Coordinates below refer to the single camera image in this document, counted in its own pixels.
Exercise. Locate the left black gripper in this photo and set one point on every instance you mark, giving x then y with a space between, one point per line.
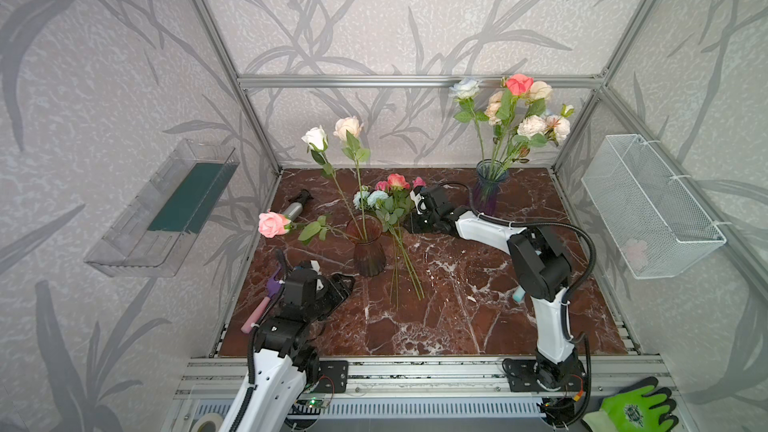
327 291

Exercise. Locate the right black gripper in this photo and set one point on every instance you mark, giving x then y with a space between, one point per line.
424 209

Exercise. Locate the flower bunch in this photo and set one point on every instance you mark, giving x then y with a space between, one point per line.
390 201

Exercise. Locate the purple blue glass vase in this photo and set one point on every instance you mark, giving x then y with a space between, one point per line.
491 176

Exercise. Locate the dark red glass vase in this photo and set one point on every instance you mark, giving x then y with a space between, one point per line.
369 258

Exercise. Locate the pink rose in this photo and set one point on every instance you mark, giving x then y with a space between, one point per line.
273 224

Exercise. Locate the peach rose stem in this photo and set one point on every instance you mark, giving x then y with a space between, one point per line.
493 108

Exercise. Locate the pale blue rose stem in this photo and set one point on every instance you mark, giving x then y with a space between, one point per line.
464 94

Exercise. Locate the white pink peony stem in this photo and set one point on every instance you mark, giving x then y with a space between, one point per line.
537 131

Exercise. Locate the white rose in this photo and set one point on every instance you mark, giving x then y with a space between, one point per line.
317 145

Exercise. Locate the pink red rose stem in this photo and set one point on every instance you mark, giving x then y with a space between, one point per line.
515 87

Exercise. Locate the cream pink rose stem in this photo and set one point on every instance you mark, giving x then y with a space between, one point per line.
536 98

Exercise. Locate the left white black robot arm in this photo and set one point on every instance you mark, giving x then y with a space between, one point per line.
281 361

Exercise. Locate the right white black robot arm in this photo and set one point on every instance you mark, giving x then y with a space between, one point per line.
540 262

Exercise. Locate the silver spray bottle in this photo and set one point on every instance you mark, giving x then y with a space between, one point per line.
297 205

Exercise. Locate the green circuit board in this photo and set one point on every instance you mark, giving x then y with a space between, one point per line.
311 406

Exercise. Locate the white tape roll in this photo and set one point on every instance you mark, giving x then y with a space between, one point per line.
210 422

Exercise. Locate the pink object in basket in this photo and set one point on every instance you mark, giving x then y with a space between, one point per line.
635 252

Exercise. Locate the green black work glove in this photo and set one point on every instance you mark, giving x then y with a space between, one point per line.
640 407

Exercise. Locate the purple pink handled tool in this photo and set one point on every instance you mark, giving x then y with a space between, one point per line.
273 287

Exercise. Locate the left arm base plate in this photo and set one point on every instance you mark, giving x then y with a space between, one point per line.
331 378

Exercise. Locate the aluminium front rail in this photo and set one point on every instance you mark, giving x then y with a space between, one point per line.
410 376

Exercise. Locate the clear plastic wall tray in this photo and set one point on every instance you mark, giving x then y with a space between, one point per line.
152 237

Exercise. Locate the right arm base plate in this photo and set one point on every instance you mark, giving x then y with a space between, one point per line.
542 375

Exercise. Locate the white wire mesh basket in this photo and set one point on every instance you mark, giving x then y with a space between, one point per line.
639 196

